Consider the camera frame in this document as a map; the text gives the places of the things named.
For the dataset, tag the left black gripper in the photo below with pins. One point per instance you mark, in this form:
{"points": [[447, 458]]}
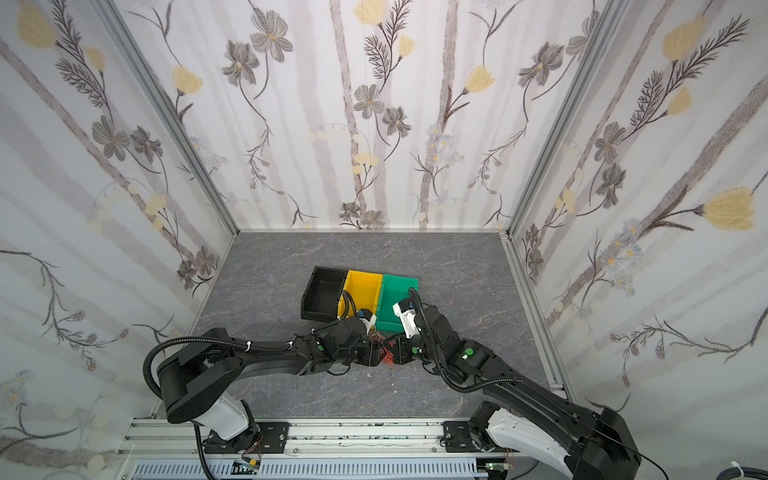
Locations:
{"points": [[366, 350]]}

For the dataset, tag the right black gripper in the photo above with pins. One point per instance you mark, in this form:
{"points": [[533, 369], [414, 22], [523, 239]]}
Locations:
{"points": [[400, 349]]}

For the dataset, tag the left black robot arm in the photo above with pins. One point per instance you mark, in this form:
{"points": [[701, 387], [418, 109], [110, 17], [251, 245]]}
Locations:
{"points": [[191, 374]]}

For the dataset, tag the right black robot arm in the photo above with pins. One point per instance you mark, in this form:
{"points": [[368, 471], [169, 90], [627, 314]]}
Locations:
{"points": [[518, 414]]}

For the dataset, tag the black plastic bin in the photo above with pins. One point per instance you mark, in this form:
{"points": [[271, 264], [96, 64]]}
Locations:
{"points": [[321, 296]]}

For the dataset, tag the yellow plastic bin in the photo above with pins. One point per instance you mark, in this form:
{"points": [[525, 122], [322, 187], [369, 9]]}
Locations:
{"points": [[365, 288]]}

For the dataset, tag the green plastic bin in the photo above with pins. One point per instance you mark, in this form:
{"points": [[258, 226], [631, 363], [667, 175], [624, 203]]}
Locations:
{"points": [[393, 290]]}

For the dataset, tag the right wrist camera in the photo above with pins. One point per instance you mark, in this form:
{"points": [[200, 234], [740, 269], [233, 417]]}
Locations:
{"points": [[406, 313]]}

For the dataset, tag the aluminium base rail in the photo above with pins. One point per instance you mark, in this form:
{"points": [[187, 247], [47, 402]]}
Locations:
{"points": [[315, 438]]}

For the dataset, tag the white slotted cable duct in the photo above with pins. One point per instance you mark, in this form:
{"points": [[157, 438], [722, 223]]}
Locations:
{"points": [[356, 468]]}

